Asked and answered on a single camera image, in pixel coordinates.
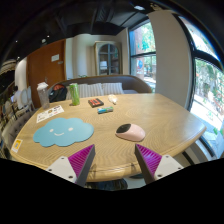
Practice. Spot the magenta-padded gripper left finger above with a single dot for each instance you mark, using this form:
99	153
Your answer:
62	167

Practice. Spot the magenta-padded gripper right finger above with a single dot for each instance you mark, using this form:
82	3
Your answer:
166	164

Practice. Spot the pink and black computer mouse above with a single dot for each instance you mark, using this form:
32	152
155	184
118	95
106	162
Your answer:
133	134

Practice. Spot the blue cloud-shaped mouse pad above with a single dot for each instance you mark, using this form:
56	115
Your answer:
63	132

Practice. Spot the yellow card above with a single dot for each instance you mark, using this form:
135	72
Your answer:
17	145

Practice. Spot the white sticker sheet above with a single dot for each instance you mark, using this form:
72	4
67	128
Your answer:
49	113

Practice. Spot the grey tufted chair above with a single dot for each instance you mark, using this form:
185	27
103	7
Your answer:
13	128

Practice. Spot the teal small packet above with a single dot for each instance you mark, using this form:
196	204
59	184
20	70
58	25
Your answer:
105	110

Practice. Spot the black and red small box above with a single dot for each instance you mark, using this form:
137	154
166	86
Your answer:
95	102

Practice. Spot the clear shaker bottle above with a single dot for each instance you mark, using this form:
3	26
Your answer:
43	96

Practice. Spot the black backpack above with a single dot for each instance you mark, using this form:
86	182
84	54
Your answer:
58	94

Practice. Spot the green drink can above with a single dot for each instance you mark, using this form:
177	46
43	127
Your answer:
74	94

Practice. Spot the group of white chairs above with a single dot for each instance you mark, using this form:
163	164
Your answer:
25	97

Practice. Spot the striped cushion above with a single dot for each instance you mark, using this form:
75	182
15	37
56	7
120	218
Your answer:
90	90
112	88

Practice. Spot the white tube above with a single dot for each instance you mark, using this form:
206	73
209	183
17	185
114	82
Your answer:
112	99

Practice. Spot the person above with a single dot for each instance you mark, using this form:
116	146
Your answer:
14	95

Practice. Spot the brown curved sofa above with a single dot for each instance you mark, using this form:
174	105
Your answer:
133	84

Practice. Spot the wooden door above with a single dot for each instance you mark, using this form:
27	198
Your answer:
45	71

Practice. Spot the white paper door sign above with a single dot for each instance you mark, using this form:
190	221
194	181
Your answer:
55	58

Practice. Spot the arched glass-door cabinet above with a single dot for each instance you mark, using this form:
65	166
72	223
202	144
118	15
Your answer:
108	58

